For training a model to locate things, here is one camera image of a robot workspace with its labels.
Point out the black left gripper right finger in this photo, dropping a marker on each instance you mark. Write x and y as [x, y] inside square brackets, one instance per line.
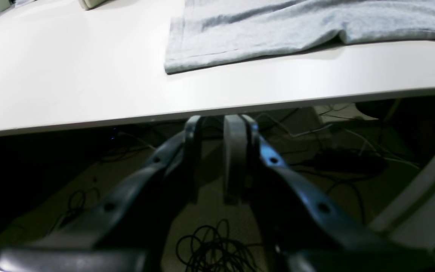
[302, 229]

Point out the grey T-shirt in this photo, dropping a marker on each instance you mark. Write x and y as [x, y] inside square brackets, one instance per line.
[217, 32]

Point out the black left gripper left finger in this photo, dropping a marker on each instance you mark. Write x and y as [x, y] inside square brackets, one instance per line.
[127, 230]

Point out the grey metal table frame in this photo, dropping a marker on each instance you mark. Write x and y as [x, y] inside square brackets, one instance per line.
[410, 218]

